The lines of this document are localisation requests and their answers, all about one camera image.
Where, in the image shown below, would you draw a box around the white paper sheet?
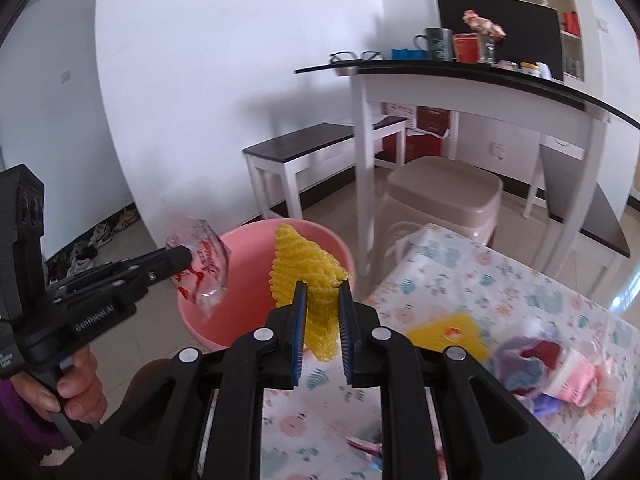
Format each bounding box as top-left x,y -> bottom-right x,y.
332,115 -> 388,128

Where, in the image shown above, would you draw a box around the floral tablecloth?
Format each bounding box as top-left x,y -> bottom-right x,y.
195,223 -> 640,480

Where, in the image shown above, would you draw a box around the beige plastic stool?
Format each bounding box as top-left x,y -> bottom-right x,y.
367,156 -> 505,281

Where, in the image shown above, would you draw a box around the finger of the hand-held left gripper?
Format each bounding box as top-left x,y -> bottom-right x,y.
47,246 -> 194,307

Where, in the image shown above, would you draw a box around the row of shoes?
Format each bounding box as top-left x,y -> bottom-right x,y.
46,204 -> 142,281

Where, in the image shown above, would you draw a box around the purple cloth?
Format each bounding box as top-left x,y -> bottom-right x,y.
487,337 -> 563,418

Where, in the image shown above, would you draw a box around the black eyeglasses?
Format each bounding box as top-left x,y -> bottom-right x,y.
329,50 -> 385,64

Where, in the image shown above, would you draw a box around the white red carton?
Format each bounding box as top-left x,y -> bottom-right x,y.
385,102 -> 418,133

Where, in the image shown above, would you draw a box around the pink white wrapper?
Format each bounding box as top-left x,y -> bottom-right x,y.
542,349 -> 601,408

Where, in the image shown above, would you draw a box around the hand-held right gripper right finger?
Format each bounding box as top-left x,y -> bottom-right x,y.
337,280 -> 586,480

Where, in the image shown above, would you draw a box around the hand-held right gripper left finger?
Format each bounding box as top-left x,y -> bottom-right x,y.
57,281 -> 308,480

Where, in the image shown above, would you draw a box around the large red box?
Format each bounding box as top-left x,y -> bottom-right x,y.
402,130 -> 446,163

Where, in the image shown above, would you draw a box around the yellow foam fruit net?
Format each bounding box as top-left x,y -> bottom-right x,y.
267,224 -> 353,363

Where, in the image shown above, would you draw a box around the dark red box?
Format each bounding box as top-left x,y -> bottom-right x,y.
416,106 -> 453,136

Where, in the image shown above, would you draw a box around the yellow foam net with sticker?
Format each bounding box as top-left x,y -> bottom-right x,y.
405,312 -> 491,363

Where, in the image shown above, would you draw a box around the glass vase with pink flowers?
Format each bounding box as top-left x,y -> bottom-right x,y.
462,9 -> 507,65

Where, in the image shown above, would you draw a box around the pink plastic bucket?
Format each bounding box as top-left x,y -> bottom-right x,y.
176,218 -> 357,353

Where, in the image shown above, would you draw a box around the white table with glass top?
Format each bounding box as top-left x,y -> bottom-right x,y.
294,57 -> 640,306

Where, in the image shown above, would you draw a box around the person's left hand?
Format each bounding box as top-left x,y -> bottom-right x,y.
10,347 -> 101,427

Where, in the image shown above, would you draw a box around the red cup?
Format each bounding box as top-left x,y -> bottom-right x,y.
452,33 -> 481,64

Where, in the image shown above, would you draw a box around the grey mug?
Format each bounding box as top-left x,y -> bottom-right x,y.
414,27 -> 455,62

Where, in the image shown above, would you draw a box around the black screen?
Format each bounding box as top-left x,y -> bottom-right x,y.
436,0 -> 565,82

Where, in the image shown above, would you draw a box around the pink striped wrapper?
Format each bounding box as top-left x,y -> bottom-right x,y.
345,435 -> 386,456

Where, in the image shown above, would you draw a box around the dark red cloth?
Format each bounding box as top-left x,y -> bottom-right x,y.
520,339 -> 563,370

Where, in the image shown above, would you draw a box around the clear red printed plastic wrapper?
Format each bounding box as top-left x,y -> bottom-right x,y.
164,216 -> 233,320

